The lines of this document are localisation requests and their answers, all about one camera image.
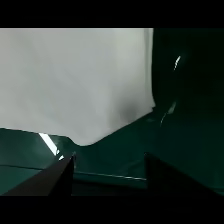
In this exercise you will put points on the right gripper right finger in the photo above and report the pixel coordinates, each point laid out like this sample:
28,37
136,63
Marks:
166,180

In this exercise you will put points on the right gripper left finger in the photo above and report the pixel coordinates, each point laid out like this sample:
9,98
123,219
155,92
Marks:
56,180

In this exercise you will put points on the white garment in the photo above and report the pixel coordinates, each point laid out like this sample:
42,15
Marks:
73,83

